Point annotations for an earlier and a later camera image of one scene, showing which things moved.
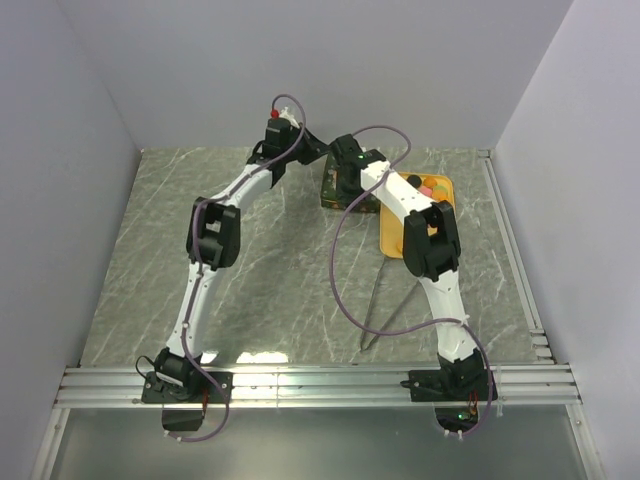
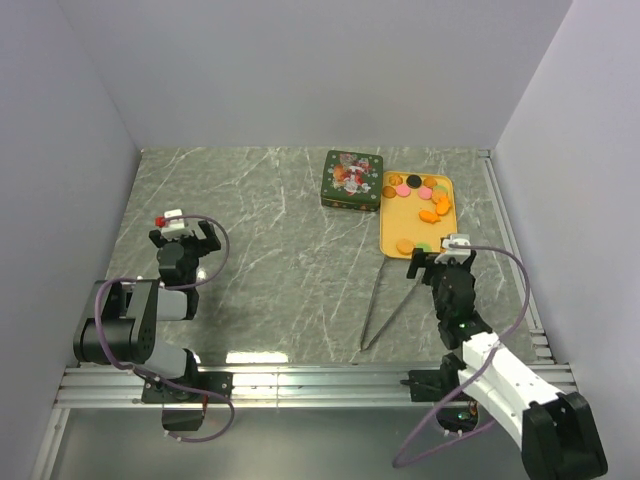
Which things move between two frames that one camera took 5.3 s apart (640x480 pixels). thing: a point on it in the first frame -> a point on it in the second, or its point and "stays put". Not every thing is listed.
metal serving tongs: x=363 y=344 stays put
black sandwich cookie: x=414 y=180 stays put
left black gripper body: x=306 y=151 -> x=194 y=248
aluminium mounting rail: x=314 y=387 stays put
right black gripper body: x=349 y=192 -> x=449 y=262
